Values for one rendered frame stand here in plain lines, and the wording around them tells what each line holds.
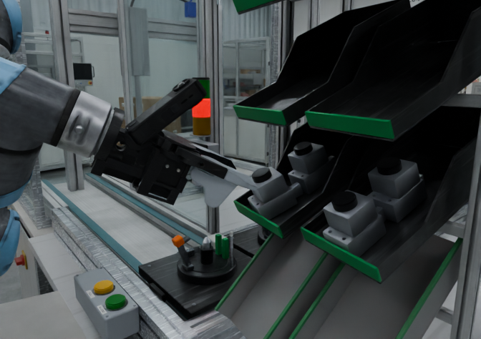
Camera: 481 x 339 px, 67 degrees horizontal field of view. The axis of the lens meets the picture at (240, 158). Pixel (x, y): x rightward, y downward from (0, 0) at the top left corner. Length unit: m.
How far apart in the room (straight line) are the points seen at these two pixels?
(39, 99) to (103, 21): 1.39
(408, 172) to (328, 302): 0.23
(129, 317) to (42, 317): 0.28
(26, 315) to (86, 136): 0.69
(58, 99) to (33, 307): 0.72
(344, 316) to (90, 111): 0.45
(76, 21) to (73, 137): 1.36
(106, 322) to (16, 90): 0.50
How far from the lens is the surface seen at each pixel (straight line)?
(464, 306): 0.57
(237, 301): 0.70
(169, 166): 0.49
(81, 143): 0.47
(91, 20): 1.82
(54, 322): 1.03
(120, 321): 0.83
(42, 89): 0.47
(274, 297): 0.67
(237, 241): 1.04
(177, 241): 0.82
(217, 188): 0.49
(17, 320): 1.07
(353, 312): 0.61
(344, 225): 0.46
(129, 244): 1.20
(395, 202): 0.51
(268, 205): 0.56
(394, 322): 0.58
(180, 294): 0.83
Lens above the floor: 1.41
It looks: 12 degrees down
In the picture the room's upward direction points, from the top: straight up
